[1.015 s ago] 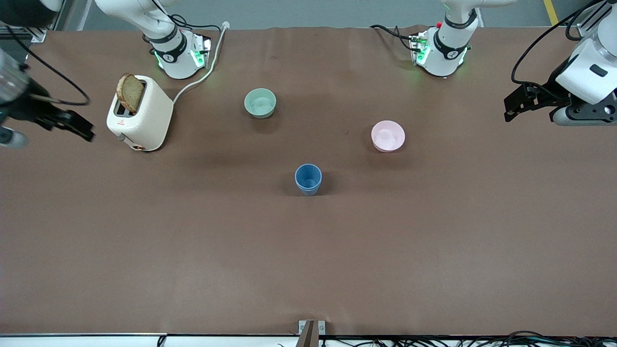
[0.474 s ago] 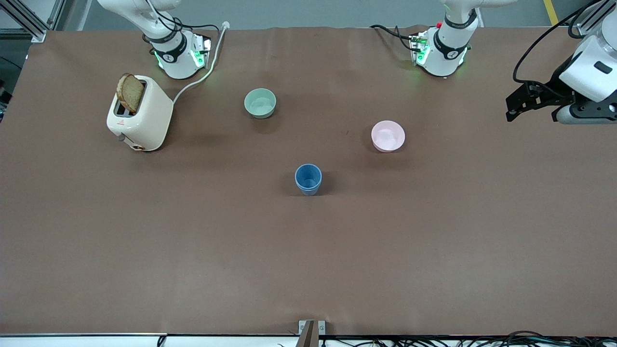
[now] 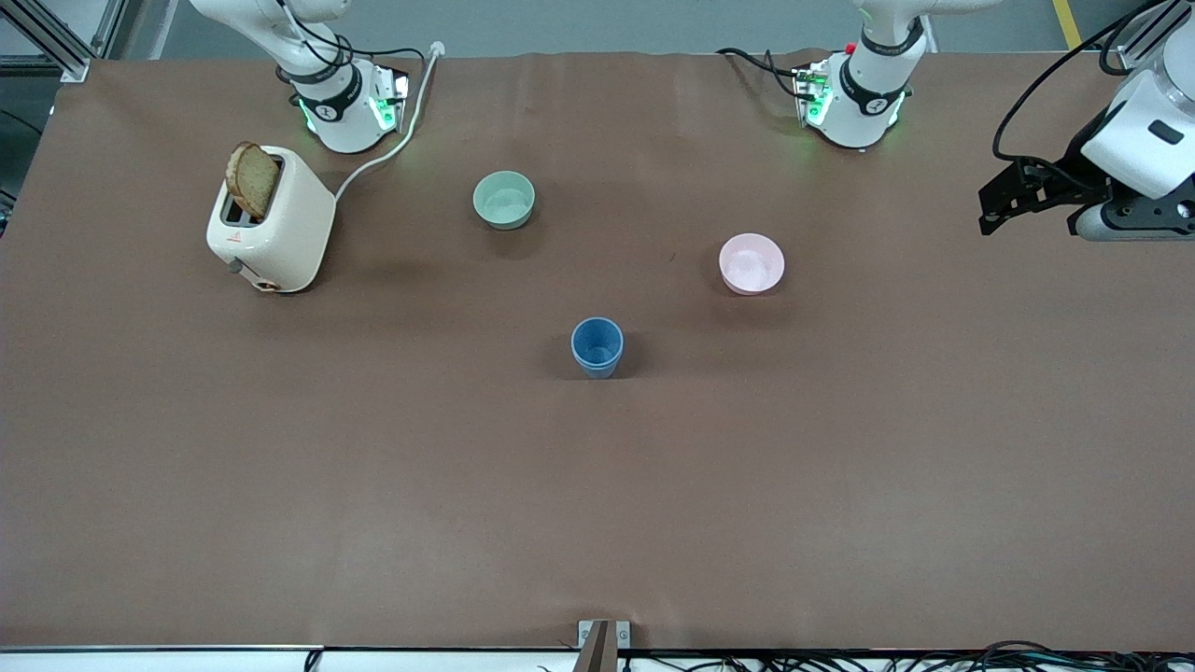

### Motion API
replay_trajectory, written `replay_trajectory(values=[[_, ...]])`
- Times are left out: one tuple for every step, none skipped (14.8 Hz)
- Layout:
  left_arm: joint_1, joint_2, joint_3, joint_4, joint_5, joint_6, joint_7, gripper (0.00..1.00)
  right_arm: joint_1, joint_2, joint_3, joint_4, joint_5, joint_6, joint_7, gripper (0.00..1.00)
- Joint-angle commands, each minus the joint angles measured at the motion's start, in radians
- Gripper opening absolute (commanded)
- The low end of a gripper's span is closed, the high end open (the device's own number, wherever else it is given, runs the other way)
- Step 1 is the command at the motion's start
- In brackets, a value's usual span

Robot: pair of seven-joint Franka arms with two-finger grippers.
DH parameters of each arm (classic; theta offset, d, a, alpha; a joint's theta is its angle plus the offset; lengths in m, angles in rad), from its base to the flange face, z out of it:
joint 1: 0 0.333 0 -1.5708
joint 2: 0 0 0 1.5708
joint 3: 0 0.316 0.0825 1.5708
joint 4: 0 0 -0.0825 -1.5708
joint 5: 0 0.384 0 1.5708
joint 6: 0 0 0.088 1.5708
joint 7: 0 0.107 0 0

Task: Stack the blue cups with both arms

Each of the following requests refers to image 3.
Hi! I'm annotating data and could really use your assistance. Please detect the yellow floor tape strip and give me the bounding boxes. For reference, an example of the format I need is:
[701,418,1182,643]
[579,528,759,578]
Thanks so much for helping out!
[1052,0,1085,51]

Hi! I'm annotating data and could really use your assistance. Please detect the pink bowl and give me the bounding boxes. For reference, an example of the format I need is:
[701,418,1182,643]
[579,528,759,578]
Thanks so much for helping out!
[718,232,786,297]

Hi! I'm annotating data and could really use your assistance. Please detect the green bowl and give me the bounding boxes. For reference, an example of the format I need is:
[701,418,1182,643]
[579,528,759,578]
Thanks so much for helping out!
[471,171,537,231]

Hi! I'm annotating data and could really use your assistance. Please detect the brown table cover sheet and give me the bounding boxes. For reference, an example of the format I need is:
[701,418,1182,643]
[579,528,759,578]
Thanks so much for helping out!
[0,49,1195,652]

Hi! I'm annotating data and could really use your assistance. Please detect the cream two-slot toaster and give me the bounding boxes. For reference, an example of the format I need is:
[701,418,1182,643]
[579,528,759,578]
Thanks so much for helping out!
[206,145,337,294]

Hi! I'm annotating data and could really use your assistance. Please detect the brown bread slice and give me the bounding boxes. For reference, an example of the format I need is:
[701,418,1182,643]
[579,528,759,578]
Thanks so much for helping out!
[225,141,282,222]

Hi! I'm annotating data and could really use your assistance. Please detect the long black gripper cable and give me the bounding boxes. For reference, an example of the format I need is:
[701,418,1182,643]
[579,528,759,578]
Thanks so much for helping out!
[991,0,1168,167]

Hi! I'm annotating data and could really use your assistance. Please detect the short black looped cable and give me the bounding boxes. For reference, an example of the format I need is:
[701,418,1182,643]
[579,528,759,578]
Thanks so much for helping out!
[1099,0,1177,77]

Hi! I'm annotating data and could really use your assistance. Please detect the aluminium frame corner piece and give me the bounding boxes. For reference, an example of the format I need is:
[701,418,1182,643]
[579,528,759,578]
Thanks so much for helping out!
[1118,19,1170,66]

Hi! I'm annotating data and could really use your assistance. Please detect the black left arm base cables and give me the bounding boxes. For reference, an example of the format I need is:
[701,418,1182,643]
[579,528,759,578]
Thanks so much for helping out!
[716,47,809,100]

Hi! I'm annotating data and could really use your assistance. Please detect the black arm base cables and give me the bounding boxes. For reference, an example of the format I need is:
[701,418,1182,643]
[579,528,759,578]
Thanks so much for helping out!
[716,47,809,100]
[271,0,426,99]

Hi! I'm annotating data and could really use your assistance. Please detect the black cable tangle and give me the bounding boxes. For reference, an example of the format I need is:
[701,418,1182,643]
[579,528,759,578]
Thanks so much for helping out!
[537,639,1195,672]

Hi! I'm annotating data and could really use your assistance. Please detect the metal corner bracket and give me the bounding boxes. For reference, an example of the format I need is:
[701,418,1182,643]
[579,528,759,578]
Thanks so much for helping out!
[578,620,632,651]

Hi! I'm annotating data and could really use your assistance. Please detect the white toaster power cable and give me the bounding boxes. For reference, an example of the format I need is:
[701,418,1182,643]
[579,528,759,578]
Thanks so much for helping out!
[333,41,446,202]

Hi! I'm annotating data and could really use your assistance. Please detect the brown wooden post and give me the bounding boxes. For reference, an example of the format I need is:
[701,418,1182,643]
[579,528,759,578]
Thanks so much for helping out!
[573,623,613,672]

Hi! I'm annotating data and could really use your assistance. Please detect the black right arm base cables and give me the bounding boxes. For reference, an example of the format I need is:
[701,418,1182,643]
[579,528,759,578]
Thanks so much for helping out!
[271,0,426,99]

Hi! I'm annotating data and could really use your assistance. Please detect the upright aluminium frame profile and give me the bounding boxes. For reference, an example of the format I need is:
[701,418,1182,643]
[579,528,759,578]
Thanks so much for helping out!
[91,0,129,59]

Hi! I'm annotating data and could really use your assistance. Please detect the slanted aluminium frame profile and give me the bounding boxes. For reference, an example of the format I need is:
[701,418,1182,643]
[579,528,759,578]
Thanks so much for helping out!
[0,0,91,83]

